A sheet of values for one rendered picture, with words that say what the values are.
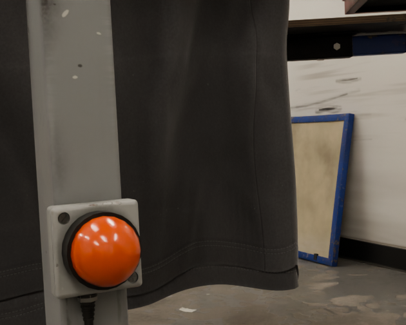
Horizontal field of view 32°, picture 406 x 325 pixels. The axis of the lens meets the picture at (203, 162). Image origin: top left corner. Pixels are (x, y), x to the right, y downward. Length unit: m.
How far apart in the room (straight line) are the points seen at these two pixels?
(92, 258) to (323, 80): 3.41
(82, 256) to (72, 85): 0.10
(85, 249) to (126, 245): 0.02
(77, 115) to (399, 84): 2.96
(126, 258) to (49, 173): 0.07
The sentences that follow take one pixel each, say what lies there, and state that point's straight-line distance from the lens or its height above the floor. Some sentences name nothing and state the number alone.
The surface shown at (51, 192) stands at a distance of 0.40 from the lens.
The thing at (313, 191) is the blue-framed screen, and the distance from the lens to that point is 3.68.
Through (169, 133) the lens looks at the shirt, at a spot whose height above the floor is 0.71.
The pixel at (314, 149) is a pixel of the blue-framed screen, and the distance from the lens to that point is 3.71.
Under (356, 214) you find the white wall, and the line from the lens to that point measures 3.60.
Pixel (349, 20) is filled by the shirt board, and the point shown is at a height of 0.94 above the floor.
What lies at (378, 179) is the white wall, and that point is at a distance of 3.44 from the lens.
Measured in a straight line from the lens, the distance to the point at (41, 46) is 0.40.
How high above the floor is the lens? 0.71
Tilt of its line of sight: 3 degrees down
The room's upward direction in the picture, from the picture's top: 3 degrees counter-clockwise
